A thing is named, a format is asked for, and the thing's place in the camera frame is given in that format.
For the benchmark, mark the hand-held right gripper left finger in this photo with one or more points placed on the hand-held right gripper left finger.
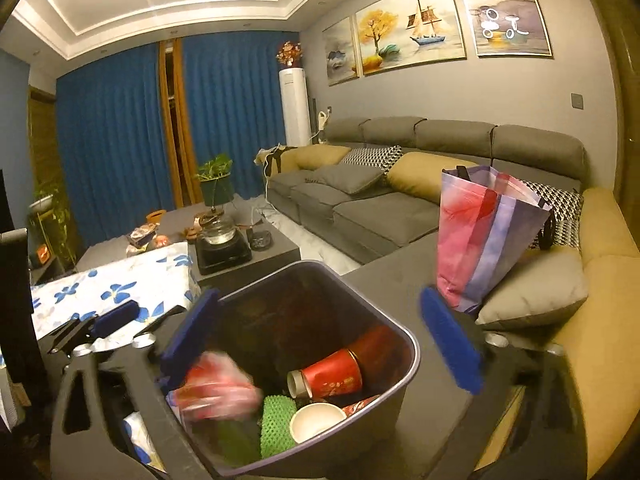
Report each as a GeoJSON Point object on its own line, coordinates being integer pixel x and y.
{"type": "Point", "coordinates": [192, 335]}

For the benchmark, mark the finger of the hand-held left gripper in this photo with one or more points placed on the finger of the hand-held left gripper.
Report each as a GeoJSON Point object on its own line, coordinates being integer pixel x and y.
{"type": "Point", "coordinates": [117, 316]}

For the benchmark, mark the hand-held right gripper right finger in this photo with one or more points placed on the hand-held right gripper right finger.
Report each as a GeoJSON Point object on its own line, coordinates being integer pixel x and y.
{"type": "Point", "coordinates": [450, 340]}

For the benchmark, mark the red packet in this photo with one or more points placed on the red packet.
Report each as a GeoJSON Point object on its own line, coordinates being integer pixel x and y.
{"type": "Point", "coordinates": [215, 385]}

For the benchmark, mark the red printed paper piece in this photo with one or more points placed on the red printed paper piece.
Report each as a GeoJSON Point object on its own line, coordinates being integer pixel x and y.
{"type": "Point", "coordinates": [360, 405]}

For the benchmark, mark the dark grey trash bin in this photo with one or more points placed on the dark grey trash bin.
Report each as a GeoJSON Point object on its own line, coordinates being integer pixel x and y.
{"type": "Point", "coordinates": [310, 305]}

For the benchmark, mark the green foam net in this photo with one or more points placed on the green foam net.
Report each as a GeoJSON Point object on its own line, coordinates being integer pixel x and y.
{"type": "Point", "coordinates": [277, 425]}

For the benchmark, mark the red paper cup white inside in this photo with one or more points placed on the red paper cup white inside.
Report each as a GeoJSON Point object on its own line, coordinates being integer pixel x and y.
{"type": "Point", "coordinates": [315, 422]}

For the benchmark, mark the blue floral tablecloth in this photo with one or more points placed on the blue floral tablecloth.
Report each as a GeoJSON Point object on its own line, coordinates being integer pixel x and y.
{"type": "Point", "coordinates": [125, 270]}

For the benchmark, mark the snack package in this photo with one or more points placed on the snack package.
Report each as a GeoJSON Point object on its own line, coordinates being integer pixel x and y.
{"type": "Point", "coordinates": [141, 237]}

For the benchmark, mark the small orange fruit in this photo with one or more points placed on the small orange fruit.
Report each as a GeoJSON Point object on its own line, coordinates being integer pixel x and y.
{"type": "Point", "coordinates": [161, 241]}

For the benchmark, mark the orange desk clock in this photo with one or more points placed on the orange desk clock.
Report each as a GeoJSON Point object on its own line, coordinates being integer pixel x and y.
{"type": "Point", "coordinates": [42, 255]}

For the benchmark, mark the small clay teapot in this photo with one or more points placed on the small clay teapot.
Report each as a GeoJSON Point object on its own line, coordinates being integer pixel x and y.
{"type": "Point", "coordinates": [192, 233]}

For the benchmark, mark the plump grey cushion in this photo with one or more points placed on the plump grey cushion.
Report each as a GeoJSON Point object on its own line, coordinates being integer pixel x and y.
{"type": "Point", "coordinates": [540, 290]}

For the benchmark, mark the pink purple gift bag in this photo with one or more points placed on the pink purple gift bag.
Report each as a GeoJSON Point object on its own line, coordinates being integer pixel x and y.
{"type": "Point", "coordinates": [480, 240]}

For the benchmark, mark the orange tissue box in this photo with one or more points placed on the orange tissue box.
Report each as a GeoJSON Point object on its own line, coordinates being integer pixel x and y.
{"type": "Point", "coordinates": [155, 216]}

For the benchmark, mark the glass kettle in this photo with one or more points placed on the glass kettle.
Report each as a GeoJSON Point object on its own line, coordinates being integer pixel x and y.
{"type": "Point", "coordinates": [218, 230]}

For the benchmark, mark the black ashtray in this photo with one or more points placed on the black ashtray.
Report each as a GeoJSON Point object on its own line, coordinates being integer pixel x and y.
{"type": "Point", "coordinates": [260, 241]}

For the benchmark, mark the grey coffee table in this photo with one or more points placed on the grey coffee table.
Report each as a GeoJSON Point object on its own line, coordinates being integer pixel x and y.
{"type": "Point", "coordinates": [280, 257]}

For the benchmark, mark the trailing plant on stand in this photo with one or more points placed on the trailing plant on stand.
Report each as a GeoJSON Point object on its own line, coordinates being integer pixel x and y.
{"type": "Point", "coordinates": [50, 210]}

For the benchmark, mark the grey and yellow sofa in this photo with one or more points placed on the grey and yellow sofa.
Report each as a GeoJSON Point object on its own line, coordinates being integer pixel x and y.
{"type": "Point", "coordinates": [400, 220]}

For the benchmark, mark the potted plant dark green pot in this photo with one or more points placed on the potted plant dark green pot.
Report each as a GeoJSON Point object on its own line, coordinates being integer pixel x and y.
{"type": "Point", "coordinates": [215, 182]}

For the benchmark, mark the plump yellow cushion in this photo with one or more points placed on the plump yellow cushion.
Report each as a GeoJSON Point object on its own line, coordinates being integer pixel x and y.
{"type": "Point", "coordinates": [425, 176]}

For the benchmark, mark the blue curtain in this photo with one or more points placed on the blue curtain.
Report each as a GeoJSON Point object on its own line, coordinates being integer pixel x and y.
{"type": "Point", "coordinates": [115, 145]}
{"type": "Point", "coordinates": [240, 110]}

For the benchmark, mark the black white houndstooth cushion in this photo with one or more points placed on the black white houndstooth cushion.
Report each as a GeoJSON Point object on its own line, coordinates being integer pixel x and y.
{"type": "Point", "coordinates": [562, 210]}

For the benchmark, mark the brown wooden screen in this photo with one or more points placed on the brown wooden screen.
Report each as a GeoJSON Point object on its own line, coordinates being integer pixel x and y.
{"type": "Point", "coordinates": [45, 145]}

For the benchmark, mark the flat grey cushion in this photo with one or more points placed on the flat grey cushion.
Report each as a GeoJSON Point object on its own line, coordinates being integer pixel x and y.
{"type": "Point", "coordinates": [347, 178]}

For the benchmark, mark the beige black tote bag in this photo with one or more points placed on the beige black tote bag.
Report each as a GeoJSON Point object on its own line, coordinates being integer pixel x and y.
{"type": "Point", "coordinates": [272, 160]}

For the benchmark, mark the black white patterned cushion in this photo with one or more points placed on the black white patterned cushion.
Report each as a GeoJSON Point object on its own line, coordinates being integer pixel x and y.
{"type": "Point", "coordinates": [375, 157]}

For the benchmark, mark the orange curtain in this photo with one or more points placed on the orange curtain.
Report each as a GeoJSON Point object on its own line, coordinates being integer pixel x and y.
{"type": "Point", "coordinates": [184, 125]}

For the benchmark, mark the flat yellow cushion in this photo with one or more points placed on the flat yellow cushion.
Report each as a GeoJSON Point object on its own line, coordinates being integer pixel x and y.
{"type": "Point", "coordinates": [322, 157]}

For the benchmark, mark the white handheld appliance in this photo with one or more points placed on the white handheld appliance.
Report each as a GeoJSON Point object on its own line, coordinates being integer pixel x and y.
{"type": "Point", "coordinates": [323, 121]}

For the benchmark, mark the white standing air conditioner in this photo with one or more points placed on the white standing air conditioner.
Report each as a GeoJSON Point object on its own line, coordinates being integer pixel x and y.
{"type": "Point", "coordinates": [295, 105]}

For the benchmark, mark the orange flower arrangement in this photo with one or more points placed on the orange flower arrangement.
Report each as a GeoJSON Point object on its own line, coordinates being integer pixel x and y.
{"type": "Point", "coordinates": [290, 54]}

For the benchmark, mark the small landscape painting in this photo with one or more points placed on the small landscape painting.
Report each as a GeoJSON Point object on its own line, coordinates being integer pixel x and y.
{"type": "Point", "coordinates": [340, 50]}

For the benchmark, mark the sailing ship painting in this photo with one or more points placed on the sailing ship painting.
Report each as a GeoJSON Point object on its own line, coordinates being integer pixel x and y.
{"type": "Point", "coordinates": [410, 27]}

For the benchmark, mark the grey purple framed painting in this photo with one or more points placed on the grey purple framed painting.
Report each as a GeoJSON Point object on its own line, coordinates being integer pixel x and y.
{"type": "Point", "coordinates": [505, 10]}

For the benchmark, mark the grey wall switch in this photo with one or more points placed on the grey wall switch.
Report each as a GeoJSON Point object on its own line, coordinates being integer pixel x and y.
{"type": "Point", "coordinates": [577, 101]}

